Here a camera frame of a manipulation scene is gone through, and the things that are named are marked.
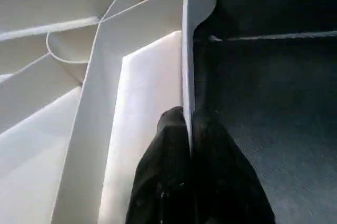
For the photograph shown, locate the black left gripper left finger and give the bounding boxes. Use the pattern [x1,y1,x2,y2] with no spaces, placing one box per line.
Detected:
[125,107,192,224]

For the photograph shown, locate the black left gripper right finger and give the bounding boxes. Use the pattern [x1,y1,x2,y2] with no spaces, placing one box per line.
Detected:
[191,110,276,224]

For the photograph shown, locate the white plastic table top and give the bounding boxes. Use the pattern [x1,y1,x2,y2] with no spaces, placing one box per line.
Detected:
[0,0,219,224]

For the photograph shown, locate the black work mat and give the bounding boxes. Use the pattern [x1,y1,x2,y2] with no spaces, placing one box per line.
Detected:
[187,0,337,224]

